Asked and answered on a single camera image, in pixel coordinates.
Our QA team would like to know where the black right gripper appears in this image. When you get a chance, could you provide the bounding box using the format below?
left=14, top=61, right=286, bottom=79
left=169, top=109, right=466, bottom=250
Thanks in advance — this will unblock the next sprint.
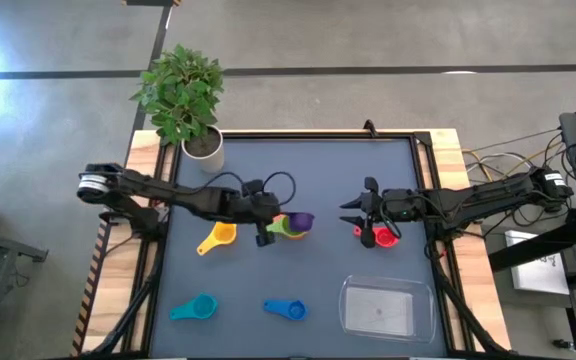
left=339, top=176, right=422, bottom=250

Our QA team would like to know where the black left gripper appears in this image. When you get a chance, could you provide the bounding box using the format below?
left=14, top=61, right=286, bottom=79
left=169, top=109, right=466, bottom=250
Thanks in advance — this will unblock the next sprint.
left=227, top=178, right=283, bottom=248

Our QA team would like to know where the green measuring cup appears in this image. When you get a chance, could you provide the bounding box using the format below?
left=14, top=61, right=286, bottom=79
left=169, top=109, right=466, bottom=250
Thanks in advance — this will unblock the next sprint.
left=265, top=215, right=305, bottom=237

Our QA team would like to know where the red measuring cup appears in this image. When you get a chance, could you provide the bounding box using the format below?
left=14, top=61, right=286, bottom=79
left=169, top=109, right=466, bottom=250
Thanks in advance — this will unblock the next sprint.
left=352, top=225, right=400, bottom=249

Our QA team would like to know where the purple measuring cup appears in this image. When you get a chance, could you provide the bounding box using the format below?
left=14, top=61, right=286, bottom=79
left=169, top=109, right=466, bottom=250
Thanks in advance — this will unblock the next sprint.
left=283, top=211, right=316, bottom=234

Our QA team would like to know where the yellow measuring cup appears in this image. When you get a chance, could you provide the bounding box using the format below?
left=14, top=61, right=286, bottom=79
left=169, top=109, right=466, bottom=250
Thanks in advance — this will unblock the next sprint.
left=196, top=222, right=238, bottom=257

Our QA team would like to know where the orange measuring cup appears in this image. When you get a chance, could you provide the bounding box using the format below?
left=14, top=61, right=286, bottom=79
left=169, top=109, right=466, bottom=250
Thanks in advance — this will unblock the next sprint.
left=272, top=213, right=309, bottom=241

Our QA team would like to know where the blue measuring cup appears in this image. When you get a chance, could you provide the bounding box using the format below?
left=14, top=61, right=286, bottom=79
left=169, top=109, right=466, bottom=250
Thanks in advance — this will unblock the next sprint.
left=262, top=298, right=309, bottom=322

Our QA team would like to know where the teal measuring cup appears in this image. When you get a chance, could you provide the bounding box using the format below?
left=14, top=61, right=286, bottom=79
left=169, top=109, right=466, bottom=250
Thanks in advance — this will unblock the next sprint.
left=169, top=292, right=219, bottom=322

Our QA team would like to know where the clear plastic basket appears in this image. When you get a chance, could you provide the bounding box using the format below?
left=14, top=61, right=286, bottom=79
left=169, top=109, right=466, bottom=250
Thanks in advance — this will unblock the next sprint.
left=338, top=273, right=438, bottom=345

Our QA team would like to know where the white plant pot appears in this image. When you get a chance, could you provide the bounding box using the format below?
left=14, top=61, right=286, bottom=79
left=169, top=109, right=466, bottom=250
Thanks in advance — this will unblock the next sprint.
left=181, top=124, right=226, bottom=174

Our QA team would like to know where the green leafy plant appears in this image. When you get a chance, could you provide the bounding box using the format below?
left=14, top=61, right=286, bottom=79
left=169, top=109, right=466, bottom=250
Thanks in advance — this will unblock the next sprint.
left=128, top=43, right=224, bottom=147

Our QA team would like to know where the white paper box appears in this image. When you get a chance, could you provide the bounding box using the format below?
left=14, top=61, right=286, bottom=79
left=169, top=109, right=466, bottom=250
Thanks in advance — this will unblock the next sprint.
left=505, top=229, right=570, bottom=296

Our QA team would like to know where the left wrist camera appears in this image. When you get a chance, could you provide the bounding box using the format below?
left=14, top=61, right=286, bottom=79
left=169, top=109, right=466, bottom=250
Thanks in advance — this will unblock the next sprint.
left=247, top=192, right=282, bottom=221

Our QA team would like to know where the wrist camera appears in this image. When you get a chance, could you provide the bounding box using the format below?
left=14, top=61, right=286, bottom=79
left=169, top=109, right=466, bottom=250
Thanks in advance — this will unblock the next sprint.
left=247, top=192, right=282, bottom=221
left=385, top=189, right=418, bottom=221

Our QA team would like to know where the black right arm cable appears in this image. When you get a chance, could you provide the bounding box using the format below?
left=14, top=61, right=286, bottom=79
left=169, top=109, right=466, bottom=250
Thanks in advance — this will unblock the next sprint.
left=377, top=194, right=404, bottom=240

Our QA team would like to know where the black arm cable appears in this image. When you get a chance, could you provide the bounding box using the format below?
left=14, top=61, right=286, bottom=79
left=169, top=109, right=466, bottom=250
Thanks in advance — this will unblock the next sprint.
left=187, top=171, right=298, bottom=207
left=377, top=194, right=404, bottom=240

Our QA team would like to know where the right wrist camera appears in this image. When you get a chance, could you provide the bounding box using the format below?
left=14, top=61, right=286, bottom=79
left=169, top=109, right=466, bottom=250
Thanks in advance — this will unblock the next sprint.
left=385, top=189, right=418, bottom=221

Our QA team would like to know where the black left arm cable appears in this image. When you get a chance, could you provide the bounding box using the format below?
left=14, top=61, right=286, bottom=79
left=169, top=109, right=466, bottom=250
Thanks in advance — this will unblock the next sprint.
left=187, top=171, right=298, bottom=207

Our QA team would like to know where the black rig frame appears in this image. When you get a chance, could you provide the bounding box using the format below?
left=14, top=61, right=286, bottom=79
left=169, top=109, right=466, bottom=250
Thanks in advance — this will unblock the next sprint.
left=70, top=128, right=512, bottom=360

